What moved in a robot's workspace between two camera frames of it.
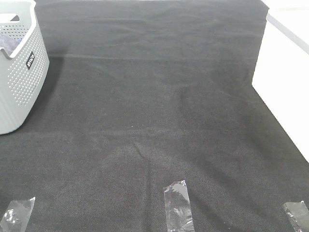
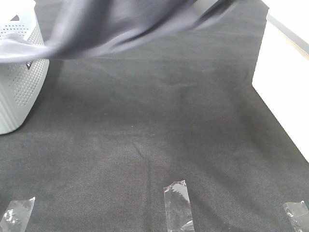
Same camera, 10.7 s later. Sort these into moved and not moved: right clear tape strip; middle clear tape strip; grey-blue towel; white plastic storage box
Moved: grey-blue towel
Not moved: white plastic storage box; middle clear tape strip; right clear tape strip
